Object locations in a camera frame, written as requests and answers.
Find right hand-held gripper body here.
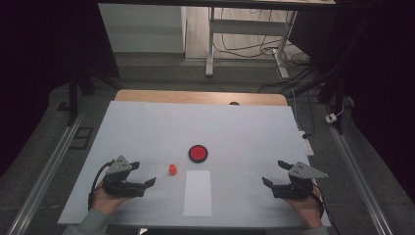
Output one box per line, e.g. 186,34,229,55
271,161,329,200

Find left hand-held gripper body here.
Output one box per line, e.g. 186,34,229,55
103,155,147,198

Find round black red ink pad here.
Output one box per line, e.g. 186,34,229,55
188,144,209,165

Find person's right hand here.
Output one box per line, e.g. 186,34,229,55
283,184,325,229

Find person's left hand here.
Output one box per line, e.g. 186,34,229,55
91,182,132,217

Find white power strip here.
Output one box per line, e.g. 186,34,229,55
299,130,315,157

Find small white paper sheet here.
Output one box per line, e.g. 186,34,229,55
182,169,213,217

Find black stand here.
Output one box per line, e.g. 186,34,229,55
66,63,122,127

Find black curtain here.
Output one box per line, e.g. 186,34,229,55
0,0,120,179
288,0,415,205

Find white cabinet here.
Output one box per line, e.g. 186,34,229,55
98,3,187,54

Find right hand-held gripper black cable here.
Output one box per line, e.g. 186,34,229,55
311,181,326,217

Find hand-held gripper black cable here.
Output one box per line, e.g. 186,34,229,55
311,181,326,217
87,160,115,211

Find left hand-held gripper black cable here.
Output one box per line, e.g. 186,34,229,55
87,160,115,211

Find black rectangular floor frame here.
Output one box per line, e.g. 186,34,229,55
69,126,95,151

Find metal floor rail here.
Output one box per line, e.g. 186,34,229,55
6,106,88,235
320,103,394,235

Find thin black cable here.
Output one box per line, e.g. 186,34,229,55
301,89,317,140

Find thick black floor cable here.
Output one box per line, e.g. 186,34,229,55
257,65,316,94

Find tangle of floor cables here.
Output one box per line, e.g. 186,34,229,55
213,7,311,68

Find white desk frame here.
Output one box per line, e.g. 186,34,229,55
205,5,299,80

